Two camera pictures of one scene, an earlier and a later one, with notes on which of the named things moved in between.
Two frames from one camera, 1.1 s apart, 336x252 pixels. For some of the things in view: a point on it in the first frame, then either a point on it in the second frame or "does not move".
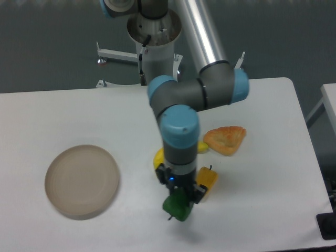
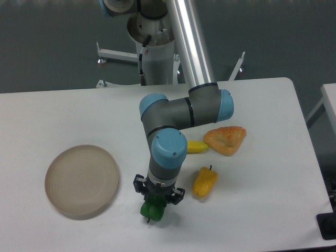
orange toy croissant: x=224 y=139 does not move
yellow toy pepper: x=206 y=176 does not move
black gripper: x=193 y=192 to x=148 y=189
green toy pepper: x=177 y=204 to x=153 y=209
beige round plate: x=81 y=180 does not move
